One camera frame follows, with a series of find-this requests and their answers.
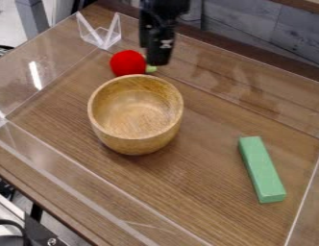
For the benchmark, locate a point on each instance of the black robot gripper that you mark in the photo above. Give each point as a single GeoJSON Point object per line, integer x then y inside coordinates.
{"type": "Point", "coordinates": [158, 37]}

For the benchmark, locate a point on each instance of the red plush fruit green leaf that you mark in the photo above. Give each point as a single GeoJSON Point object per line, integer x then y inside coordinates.
{"type": "Point", "coordinates": [129, 62]}

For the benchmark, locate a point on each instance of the round wooden bowl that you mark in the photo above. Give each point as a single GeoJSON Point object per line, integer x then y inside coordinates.
{"type": "Point", "coordinates": [134, 111]}

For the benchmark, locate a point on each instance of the grey pillar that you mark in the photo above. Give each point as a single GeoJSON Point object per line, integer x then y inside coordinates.
{"type": "Point", "coordinates": [33, 16]}

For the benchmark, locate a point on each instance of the green rectangular block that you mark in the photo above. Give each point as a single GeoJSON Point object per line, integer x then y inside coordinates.
{"type": "Point", "coordinates": [265, 180]}

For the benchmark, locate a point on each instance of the black metal stand base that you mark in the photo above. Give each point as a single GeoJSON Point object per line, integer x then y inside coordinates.
{"type": "Point", "coordinates": [22, 230]}

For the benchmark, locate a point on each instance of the clear acrylic corner bracket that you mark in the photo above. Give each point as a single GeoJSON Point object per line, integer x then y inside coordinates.
{"type": "Point", "coordinates": [102, 37]}

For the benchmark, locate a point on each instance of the clear acrylic tray enclosure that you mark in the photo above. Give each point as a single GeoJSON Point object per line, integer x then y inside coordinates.
{"type": "Point", "coordinates": [194, 157]}

